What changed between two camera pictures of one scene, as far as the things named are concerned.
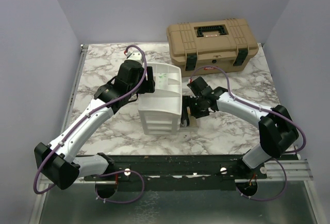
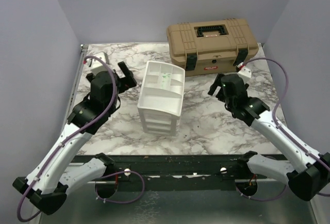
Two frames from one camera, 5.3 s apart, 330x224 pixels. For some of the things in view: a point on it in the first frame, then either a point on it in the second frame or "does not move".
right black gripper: x=187 y=101 -> x=217 y=82
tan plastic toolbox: x=227 y=44 does not move
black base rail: x=179 y=172 does not move
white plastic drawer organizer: x=161 y=111 does not move
